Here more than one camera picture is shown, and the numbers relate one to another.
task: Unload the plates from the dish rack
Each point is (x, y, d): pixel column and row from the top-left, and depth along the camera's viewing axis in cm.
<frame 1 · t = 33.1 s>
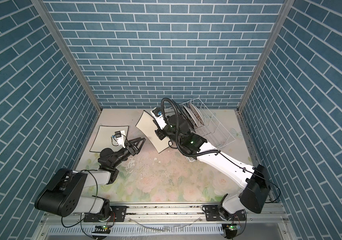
left hand: (143, 141, 79), fingers open
right hand: (153, 117, 70), fingers closed
white square plate: (103, 139, 104), on the table
white square plate 2: (147, 126, 71), point 33 cm above the table

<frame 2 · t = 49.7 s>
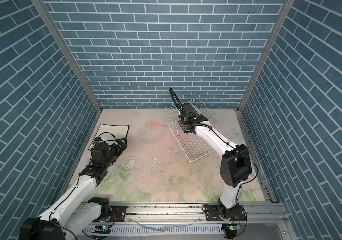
left hand: (123, 142, 84), fingers open
right hand: (186, 118, 90), fingers open
white square plate 2: (110, 132, 75), point 27 cm above the table
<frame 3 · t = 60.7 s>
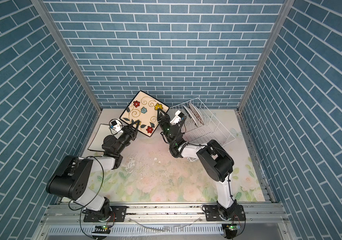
left hand: (140, 122, 81), fingers closed
right hand: (155, 109, 81), fingers open
floral black square plate: (143, 108, 86), point 28 cm above the table
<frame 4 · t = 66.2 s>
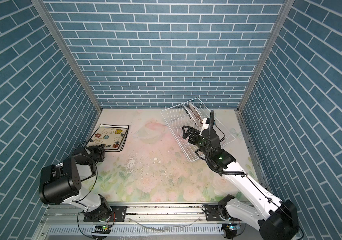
left hand: (104, 142, 91), fingers closed
right hand: (186, 127, 75), fingers open
floral black square plate: (112, 136, 101), point 4 cm above the table
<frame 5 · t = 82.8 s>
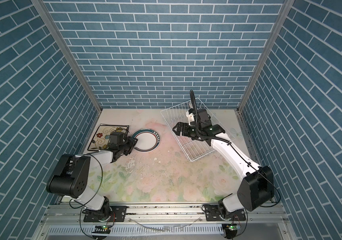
left hand: (137, 140, 96), fingers open
right hand: (178, 128, 80), fingers open
round plate red rim: (148, 140, 103), on the table
